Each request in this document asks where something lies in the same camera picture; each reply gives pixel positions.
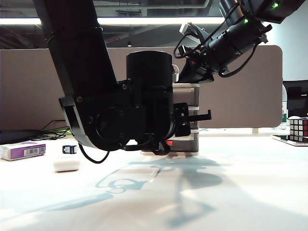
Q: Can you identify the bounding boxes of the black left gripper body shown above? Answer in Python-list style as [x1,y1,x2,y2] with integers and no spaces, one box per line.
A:
[172,103,213,138]

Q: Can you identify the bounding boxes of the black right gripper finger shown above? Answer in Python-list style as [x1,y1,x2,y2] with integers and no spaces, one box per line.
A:
[200,72,215,84]
[179,59,205,83]

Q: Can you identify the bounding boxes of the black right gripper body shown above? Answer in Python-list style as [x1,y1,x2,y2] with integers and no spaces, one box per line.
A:
[186,42,218,73]

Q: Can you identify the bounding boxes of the grey drawer orange handle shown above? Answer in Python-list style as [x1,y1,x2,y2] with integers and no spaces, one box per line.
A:
[189,108,200,132]
[172,87,200,108]
[166,133,200,153]

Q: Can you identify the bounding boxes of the white earphone case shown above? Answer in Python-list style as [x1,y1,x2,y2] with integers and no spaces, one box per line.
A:
[53,154,81,172]

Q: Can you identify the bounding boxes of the white three-drawer organizer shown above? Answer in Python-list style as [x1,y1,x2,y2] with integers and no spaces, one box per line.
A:
[141,83,201,156]

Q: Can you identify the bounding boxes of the black smartphone white case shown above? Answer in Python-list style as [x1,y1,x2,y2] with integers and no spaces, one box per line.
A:
[271,134,308,147]

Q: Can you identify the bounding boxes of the brown desk partition panel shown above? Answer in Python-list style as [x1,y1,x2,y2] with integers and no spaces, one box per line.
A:
[0,45,283,132]

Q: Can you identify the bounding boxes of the long ceiling light strip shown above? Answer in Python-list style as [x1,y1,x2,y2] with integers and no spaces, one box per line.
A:
[0,16,226,26]

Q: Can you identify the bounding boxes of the black computer monitor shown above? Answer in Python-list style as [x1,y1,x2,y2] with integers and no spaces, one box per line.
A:
[282,80,308,118]

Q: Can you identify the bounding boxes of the Rubik's cube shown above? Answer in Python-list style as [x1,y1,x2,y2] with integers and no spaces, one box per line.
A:
[288,116,308,141]

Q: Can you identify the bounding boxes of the small black clip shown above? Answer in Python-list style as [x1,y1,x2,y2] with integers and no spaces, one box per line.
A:
[62,145,79,154]

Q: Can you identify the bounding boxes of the purple white tissue pack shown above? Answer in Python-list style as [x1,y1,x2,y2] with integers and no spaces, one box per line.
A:
[0,141,46,161]

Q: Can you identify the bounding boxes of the flat black bag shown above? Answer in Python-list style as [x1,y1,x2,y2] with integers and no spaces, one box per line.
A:
[0,129,40,145]

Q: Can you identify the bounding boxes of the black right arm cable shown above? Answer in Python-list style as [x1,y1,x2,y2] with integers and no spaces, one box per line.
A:
[218,43,258,78]

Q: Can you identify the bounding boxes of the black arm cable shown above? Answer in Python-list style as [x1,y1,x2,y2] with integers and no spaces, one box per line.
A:
[218,43,258,78]
[78,141,111,165]

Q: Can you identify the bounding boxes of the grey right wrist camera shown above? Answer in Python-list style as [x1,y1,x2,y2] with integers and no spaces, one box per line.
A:
[179,23,207,42]

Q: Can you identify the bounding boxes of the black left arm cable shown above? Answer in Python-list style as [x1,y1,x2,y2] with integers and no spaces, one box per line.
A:
[78,141,111,165]

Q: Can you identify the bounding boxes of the black tangled cable bundle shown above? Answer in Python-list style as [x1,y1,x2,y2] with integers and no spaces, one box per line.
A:
[31,119,73,141]

